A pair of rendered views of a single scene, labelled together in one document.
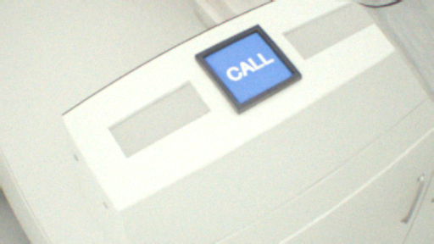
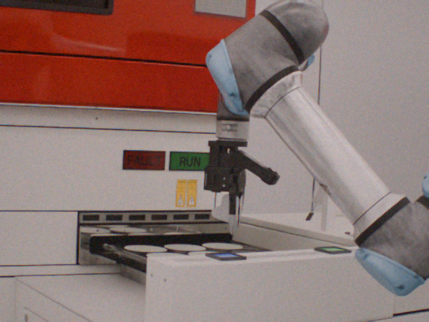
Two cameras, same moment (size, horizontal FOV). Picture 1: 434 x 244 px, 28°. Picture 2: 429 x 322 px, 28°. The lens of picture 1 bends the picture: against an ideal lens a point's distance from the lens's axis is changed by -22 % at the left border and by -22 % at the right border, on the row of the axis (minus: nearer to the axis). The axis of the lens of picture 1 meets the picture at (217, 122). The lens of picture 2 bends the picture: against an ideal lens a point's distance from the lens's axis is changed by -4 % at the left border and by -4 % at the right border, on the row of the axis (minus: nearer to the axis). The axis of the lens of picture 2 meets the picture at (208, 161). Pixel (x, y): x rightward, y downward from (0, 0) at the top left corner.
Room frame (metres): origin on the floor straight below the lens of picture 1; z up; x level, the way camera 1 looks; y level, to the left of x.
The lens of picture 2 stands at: (-1.19, 0.05, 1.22)
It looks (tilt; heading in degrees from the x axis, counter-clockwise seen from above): 3 degrees down; 359
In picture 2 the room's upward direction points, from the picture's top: 3 degrees clockwise
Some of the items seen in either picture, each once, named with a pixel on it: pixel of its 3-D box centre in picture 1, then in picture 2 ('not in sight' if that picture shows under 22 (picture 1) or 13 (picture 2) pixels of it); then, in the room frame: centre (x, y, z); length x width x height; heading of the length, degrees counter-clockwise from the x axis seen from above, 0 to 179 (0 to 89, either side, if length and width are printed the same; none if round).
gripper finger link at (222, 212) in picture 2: not in sight; (224, 214); (0.83, -0.03, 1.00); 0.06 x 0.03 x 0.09; 74
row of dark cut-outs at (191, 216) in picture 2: not in sight; (158, 217); (1.03, 0.12, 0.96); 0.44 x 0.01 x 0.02; 122
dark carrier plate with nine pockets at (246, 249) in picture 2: not in sight; (209, 255); (0.85, 0.00, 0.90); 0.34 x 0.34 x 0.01; 32
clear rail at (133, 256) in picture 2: not in sight; (140, 259); (0.75, 0.15, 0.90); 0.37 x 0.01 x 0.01; 32
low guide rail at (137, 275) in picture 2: not in sight; (175, 289); (0.74, 0.07, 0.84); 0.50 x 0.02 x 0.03; 32
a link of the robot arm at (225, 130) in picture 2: not in sight; (232, 131); (0.84, -0.04, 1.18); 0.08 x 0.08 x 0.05
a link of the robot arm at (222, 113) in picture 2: not in sight; (234, 96); (0.83, -0.04, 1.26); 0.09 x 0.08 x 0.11; 6
